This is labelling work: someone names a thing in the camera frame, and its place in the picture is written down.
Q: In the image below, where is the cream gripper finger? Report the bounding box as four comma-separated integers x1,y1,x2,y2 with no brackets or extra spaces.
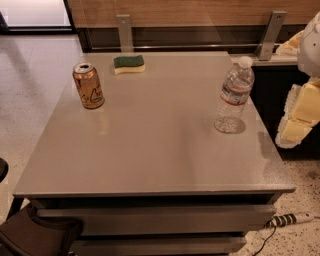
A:
276,31,303,56
275,78,320,149

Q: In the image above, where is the clear plastic water bottle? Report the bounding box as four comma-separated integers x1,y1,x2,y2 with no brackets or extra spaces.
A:
214,56,255,133

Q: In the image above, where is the green and yellow sponge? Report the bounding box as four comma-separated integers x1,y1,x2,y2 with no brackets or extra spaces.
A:
113,55,145,75

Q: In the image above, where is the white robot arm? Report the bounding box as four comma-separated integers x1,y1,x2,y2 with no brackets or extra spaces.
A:
275,12,320,149

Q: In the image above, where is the white power strip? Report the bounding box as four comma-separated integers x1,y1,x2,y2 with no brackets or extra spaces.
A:
265,212,315,228

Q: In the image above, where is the grey drawer cabinet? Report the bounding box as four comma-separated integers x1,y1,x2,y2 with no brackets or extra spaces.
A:
14,52,295,256

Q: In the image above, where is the gold soda can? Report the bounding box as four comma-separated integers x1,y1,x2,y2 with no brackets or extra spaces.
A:
72,62,105,109

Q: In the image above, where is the black round object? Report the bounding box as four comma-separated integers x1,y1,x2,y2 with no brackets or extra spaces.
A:
0,158,9,183

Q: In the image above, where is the dark brown chair seat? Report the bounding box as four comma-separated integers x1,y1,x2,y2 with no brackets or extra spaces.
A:
0,204,83,256

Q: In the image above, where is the right metal wall bracket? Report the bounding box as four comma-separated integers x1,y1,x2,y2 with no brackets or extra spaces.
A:
255,11,287,61

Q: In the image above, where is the metal wall bracket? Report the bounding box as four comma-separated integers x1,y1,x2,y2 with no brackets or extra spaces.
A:
255,11,287,61
116,14,134,53

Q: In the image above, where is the black power cable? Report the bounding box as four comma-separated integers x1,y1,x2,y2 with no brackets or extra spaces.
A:
252,225,278,256

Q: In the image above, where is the left metal wall bracket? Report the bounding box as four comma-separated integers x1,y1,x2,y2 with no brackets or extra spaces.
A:
116,14,134,53

